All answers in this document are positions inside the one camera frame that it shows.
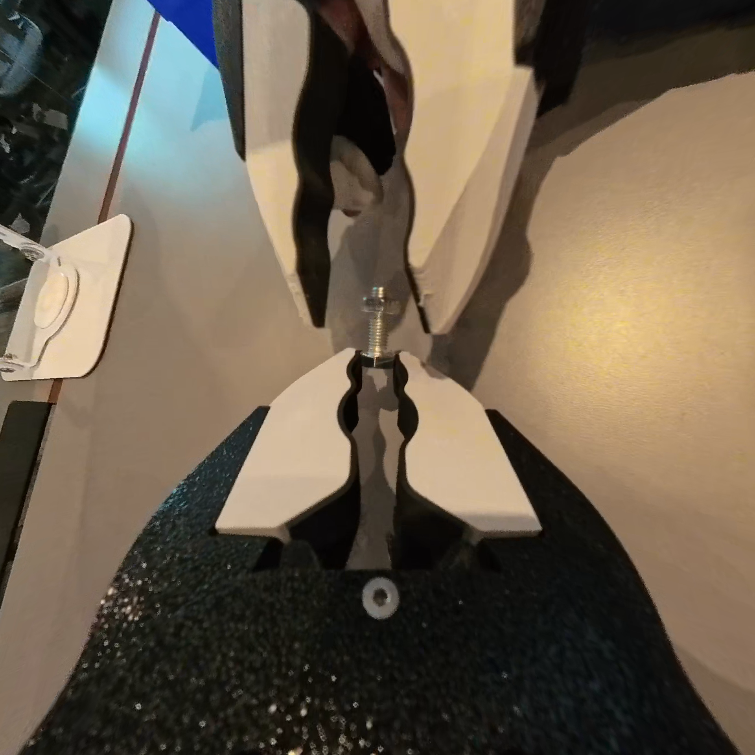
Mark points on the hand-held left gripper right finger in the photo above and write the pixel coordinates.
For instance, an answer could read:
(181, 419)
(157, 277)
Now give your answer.
(460, 460)

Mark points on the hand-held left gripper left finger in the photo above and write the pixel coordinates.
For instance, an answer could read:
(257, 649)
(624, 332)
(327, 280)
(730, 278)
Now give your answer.
(295, 460)

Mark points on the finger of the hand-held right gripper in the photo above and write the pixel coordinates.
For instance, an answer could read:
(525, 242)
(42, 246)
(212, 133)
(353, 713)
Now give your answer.
(466, 147)
(271, 118)

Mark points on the blue plastic bin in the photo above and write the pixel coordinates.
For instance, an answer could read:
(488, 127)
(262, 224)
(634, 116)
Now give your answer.
(189, 29)

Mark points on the metal nut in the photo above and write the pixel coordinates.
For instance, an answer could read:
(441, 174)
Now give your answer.
(377, 361)

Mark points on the silver metal bolt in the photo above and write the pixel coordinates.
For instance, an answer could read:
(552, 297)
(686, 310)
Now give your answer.
(377, 324)

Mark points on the person's right hand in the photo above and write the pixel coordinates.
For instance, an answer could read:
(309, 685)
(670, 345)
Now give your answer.
(342, 23)

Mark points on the white square base plate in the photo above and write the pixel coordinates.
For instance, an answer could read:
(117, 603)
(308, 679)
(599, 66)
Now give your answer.
(94, 283)

